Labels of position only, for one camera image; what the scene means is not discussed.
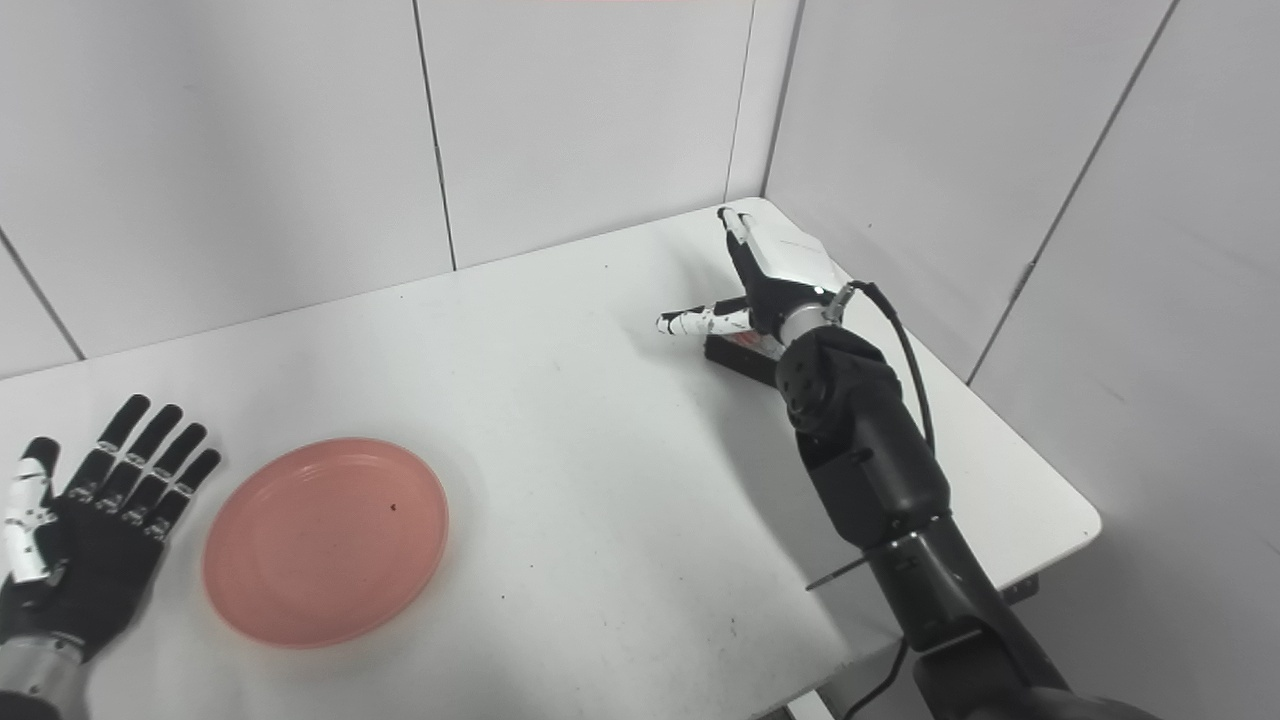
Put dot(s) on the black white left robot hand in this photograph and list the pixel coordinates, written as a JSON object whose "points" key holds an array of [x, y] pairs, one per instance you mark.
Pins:
{"points": [[100, 560]]}

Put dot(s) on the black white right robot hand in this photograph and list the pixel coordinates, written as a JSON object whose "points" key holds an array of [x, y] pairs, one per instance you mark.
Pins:
{"points": [[785, 270]]}

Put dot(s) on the chocolate cake slice with fruit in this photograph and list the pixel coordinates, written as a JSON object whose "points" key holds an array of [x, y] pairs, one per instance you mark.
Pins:
{"points": [[740, 358]]}

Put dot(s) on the pink round plate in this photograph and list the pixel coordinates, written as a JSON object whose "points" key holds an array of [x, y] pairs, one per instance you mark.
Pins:
{"points": [[325, 545]]}

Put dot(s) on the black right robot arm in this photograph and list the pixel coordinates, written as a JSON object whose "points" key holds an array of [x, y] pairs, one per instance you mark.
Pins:
{"points": [[870, 450]]}

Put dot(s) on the white table leg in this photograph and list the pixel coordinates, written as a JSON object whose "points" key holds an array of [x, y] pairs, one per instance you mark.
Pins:
{"points": [[810, 708]]}

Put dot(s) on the black table underside bracket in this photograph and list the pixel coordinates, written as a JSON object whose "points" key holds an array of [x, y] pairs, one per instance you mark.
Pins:
{"points": [[1020, 590]]}

